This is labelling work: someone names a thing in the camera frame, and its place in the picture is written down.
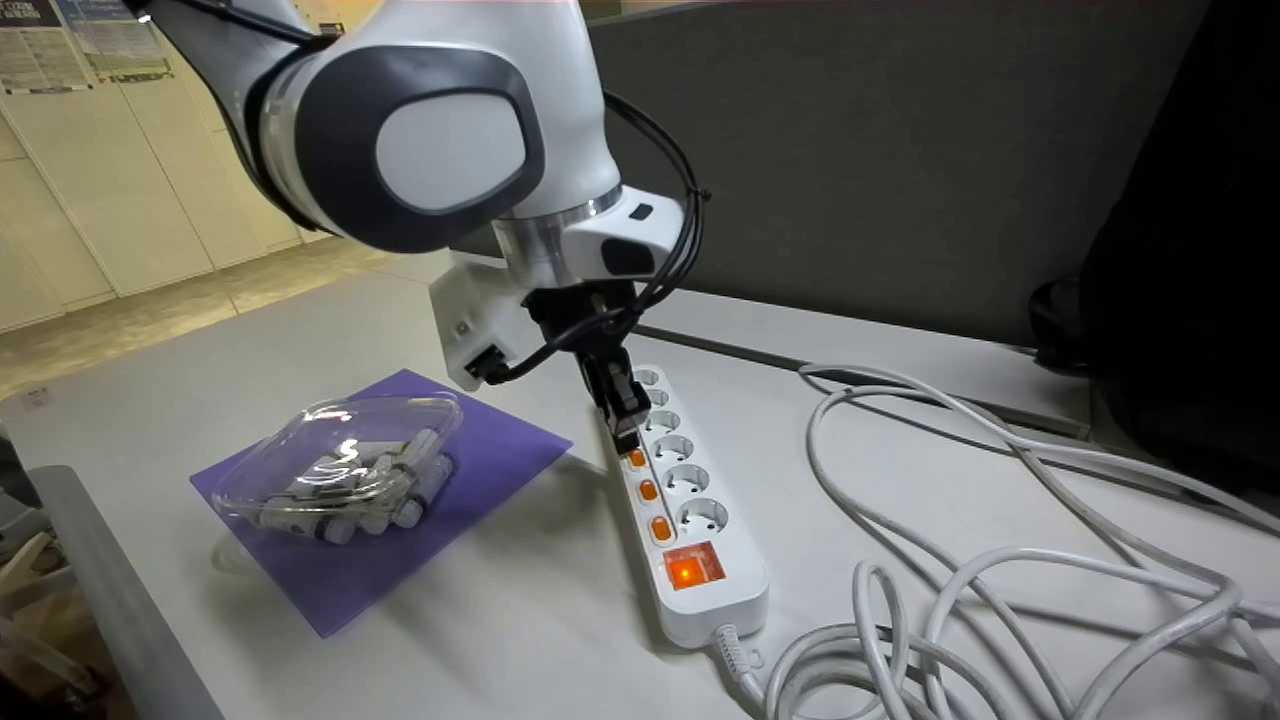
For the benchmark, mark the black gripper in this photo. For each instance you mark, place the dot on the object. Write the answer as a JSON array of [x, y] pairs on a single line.
[[586, 319]]

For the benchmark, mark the white switched power strip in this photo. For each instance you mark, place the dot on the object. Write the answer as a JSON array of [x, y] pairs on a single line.
[[692, 575]]

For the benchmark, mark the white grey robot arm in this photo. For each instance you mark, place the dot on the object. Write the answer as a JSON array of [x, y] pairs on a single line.
[[424, 121]]

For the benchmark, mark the white cylindrical tube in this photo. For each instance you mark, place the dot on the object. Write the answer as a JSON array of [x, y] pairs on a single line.
[[336, 530], [429, 477], [364, 517], [397, 500]]

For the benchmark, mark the clear plastic container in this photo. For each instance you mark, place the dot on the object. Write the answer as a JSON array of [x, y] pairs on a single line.
[[332, 441]]

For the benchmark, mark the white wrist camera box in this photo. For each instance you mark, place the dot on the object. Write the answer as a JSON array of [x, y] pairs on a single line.
[[475, 320]]

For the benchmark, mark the paper wall posters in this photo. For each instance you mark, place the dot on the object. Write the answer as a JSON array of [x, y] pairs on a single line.
[[80, 42]]

